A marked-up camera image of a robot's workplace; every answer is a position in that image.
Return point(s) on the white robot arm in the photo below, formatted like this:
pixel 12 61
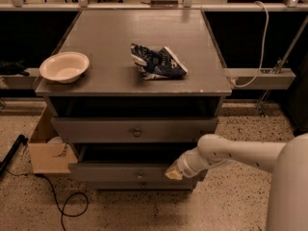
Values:
pixel 287 162

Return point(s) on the black cloth on rail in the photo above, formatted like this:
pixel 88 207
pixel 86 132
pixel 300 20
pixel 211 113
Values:
pixel 13 68

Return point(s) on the cardboard box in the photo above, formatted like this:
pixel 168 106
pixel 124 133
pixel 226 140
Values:
pixel 49 154

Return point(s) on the grey wooden drawer cabinet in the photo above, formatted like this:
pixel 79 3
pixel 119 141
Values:
pixel 113 87

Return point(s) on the grey drawer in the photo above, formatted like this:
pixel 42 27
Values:
pixel 144 186
pixel 127 162
pixel 117 130

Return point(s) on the blue white snack bag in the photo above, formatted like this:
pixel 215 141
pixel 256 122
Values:
pixel 157 64

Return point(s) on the white bowl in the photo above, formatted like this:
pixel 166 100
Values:
pixel 65 67

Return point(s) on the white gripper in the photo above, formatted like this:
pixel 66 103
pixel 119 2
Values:
pixel 183 166

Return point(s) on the grey bottom drawer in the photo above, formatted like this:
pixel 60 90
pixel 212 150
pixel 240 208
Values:
pixel 144 186

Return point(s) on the black pole on floor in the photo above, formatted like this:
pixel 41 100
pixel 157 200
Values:
pixel 20 140

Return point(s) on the grey top drawer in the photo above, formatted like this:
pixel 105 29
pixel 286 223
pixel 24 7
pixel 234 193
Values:
pixel 117 130

